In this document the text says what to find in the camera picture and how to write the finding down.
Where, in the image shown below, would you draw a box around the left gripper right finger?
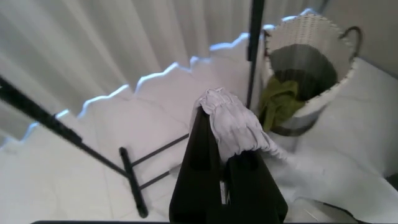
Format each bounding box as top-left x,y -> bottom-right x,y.
224,150 -> 289,223

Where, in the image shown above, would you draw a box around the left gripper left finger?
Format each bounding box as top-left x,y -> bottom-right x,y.
169,106 -> 226,223

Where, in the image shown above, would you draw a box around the pale grey shorts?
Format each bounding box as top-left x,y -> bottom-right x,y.
189,87 -> 398,223

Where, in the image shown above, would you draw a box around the black clothes rack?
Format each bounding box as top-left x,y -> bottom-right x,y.
0,0 -> 266,219

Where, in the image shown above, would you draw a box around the white laundry basket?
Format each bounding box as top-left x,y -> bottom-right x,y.
262,13 -> 364,138

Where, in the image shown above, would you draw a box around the green garment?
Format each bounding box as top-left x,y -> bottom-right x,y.
257,77 -> 307,133

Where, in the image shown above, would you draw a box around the white curtain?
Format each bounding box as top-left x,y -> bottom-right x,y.
0,0 -> 326,149

